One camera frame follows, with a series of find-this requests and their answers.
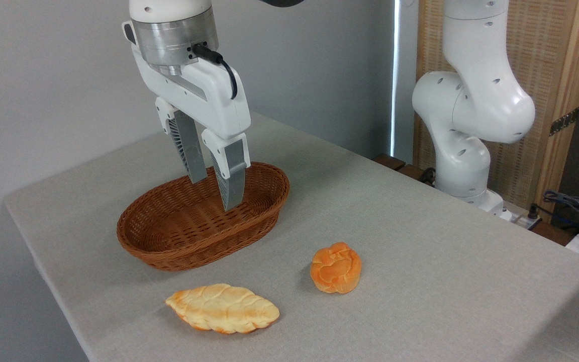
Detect metal screen hinge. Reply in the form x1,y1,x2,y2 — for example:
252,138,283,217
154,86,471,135
549,107,579,137

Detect woven wooden folding screen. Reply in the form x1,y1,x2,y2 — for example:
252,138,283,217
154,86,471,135
415,0,579,222

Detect round orange bread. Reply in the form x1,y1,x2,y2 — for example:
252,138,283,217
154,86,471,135
310,242,362,295

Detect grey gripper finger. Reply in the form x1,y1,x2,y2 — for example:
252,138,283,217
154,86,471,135
201,129,251,212
155,97,209,185

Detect long braided pale bread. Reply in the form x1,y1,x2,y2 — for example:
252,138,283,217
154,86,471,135
164,284,280,335

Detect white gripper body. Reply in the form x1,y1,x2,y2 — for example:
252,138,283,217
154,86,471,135
122,21,252,141

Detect brown wicker oval basket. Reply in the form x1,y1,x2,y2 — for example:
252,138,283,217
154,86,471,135
117,161,291,272

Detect grey tablecloth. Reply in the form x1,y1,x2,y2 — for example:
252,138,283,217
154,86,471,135
4,107,579,362

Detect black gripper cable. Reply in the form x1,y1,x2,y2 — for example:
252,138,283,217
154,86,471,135
191,44,238,100

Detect black cable bundle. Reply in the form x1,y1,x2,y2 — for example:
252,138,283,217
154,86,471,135
528,190,579,237

